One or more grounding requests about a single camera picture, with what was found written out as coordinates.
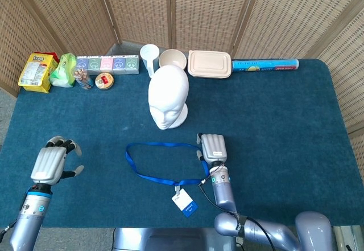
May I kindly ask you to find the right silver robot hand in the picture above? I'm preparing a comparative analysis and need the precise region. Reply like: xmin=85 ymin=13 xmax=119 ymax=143
xmin=195 ymin=133 xmax=228 ymax=163

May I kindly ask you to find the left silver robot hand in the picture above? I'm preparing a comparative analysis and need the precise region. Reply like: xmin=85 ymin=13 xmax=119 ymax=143
xmin=30 ymin=135 xmax=85 ymax=186

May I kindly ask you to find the white and blue ID badge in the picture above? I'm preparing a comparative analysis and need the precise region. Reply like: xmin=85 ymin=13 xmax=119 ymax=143
xmin=171 ymin=185 xmax=198 ymax=218

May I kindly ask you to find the blue lanyard with badge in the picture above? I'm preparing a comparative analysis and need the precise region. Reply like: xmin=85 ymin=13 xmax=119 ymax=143
xmin=125 ymin=142 xmax=210 ymax=188

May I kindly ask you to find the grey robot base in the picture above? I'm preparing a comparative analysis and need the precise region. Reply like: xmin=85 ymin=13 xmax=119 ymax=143
xmin=112 ymin=227 xmax=238 ymax=251

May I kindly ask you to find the white foam mannequin head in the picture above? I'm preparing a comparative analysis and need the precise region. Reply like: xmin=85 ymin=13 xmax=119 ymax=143
xmin=148 ymin=64 xmax=190 ymax=131

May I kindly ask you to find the blue table mat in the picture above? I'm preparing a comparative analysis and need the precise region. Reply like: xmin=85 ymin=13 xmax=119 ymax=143
xmin=0 ymin=58 xmax=359 ymax=229

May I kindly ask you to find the beige lidded lunch box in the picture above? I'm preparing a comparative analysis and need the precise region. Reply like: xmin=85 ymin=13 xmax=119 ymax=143
xmin=187 ymin=50 xmax=233 ymax=79

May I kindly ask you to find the yellow snack box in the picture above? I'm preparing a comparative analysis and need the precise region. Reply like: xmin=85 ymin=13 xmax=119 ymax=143
xmin=18 ymin=53 xmax=59 ymax=93

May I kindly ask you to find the clear jar of sticks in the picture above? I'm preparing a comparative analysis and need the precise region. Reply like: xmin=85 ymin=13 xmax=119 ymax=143
xmin=73 ymin=65 xmax=94 ymax=90

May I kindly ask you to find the green and white plastic bag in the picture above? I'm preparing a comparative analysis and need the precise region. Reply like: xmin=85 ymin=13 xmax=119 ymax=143
xmin=49 ymin=52 xmax=77 ymax=88

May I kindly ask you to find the blue plastic wrap roll box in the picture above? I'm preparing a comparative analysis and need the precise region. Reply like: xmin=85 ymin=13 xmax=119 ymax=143
xmin=231 ymin=58 xmax=300 ymax=73

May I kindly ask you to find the beige bowl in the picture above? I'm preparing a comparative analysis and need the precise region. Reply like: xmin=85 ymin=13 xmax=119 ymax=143
xmin=158 ymin=49 xmax=188 ymax=70

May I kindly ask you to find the round red-labelled tin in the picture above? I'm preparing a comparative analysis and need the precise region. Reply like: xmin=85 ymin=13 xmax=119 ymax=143
xmin=94 ymin=72 xmax=115 ymax=90

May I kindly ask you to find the blue-purple tissue pack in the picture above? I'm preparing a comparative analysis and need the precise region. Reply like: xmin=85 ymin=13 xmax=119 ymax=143
xmin=76 ymin=55 xmax=90 ymax=75
xmin=112 ymin=55 xmax=127 ymax=75

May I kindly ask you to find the red snack packet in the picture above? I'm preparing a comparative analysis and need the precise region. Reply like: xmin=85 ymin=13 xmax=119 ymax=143
xmin=42 ymin=51 xmax=61 ymax=64

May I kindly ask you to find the green tissue pack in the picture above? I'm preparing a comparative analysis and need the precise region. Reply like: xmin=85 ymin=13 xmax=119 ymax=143
xmin=125 ymin=55 xmax=140 ymax=75
xmin=88 ymin=55 xmax=102 ymax=75

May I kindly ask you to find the white plastic measuring cup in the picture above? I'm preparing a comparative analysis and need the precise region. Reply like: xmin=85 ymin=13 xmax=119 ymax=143
xmin=139 ymin=44 xmax=160 ymax=79

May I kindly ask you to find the pink tissue pack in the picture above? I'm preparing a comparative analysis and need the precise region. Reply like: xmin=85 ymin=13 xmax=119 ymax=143
xmin=100 ymin=55 xmax=114 ymax=75

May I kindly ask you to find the woven folding screen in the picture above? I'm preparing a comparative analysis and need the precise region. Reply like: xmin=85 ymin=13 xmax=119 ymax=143
xmin=0 ymin=0 xmax=364 ymax=183

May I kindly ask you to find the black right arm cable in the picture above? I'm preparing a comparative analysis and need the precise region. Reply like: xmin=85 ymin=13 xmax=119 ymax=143
xmin=197 ymin=181 xmax=277 ymax=251

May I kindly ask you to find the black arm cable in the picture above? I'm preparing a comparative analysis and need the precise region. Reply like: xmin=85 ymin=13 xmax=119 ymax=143
xmin=0 ymin=219 xmax=18 ymax=237
xmin=197 ymin=181 xmax=277 ymax=251

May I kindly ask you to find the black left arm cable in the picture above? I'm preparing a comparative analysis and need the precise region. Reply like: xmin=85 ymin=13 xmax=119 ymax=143
xmin=0 ymin=219 xmax=18 ymax=237

